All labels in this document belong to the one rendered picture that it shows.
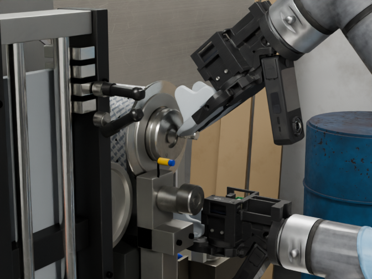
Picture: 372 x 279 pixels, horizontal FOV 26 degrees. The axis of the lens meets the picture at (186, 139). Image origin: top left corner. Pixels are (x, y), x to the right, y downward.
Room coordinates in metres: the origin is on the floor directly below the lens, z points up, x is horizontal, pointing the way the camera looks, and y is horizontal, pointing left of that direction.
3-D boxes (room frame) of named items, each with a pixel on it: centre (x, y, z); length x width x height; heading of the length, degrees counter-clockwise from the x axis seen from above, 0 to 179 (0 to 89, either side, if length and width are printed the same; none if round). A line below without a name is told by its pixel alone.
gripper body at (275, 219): (1.07, -0.09, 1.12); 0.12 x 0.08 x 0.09; 57
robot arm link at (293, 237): (1.03, -0.15, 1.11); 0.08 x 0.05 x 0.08; 147
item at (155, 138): (1.08, 0.03, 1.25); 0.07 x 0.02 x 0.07; 147
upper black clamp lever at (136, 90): (0.75, 0.06, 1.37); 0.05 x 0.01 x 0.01; 57
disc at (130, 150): (1.08, 0.04, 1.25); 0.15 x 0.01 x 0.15; 147
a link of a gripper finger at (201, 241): (1.09, -0.02, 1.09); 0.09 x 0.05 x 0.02; 58
